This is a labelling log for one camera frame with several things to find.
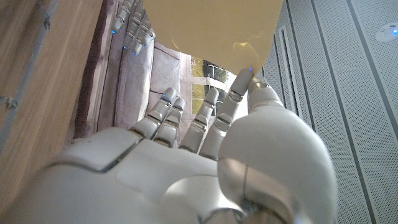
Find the grey tape table outline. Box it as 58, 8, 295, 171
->
0, 0, 52, 153

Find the gold foil envelope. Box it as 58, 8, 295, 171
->
142, 0, 284, 77

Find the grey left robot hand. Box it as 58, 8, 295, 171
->
110, 0, 155, 56

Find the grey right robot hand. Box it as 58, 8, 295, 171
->
0, 67, 340, 224

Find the round white ceiling sensor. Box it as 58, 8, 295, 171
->
374, 21, 398, 43

